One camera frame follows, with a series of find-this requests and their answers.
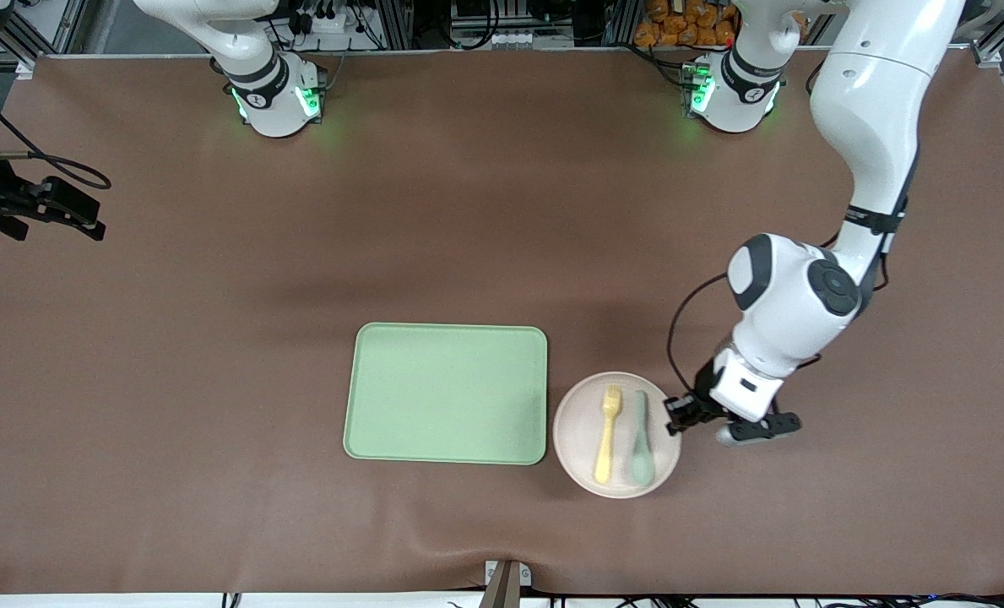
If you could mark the yellow plastic fork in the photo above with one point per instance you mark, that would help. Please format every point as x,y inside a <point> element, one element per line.
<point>608,435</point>

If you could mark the light green plastic spoon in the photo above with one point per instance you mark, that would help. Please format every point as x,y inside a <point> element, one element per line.
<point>642,460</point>

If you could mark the brown table cover mat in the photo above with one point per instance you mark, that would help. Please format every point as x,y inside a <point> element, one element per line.
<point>468,211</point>

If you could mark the aluminium frame post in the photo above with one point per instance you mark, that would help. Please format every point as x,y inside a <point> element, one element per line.
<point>33,38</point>
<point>995,46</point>

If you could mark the orange packet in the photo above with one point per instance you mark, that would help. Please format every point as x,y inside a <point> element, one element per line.
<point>704,29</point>
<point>649,34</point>
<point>655,10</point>

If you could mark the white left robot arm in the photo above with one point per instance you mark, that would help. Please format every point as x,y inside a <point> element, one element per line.
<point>873,110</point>

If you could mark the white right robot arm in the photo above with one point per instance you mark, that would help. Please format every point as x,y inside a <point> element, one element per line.
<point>274,101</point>

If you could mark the white connector block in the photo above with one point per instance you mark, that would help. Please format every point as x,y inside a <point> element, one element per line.
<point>497,39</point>

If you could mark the light green rectangular tray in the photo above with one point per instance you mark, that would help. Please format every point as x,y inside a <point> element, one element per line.
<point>447,393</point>

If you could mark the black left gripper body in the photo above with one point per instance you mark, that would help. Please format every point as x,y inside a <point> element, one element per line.
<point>705,391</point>

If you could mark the white power strip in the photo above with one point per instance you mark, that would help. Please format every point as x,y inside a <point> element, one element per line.
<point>326,21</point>

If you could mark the round beige plate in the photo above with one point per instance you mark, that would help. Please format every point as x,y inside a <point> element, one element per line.
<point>577,439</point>

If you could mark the metal table clamp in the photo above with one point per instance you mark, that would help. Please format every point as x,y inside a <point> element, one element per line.
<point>506,583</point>

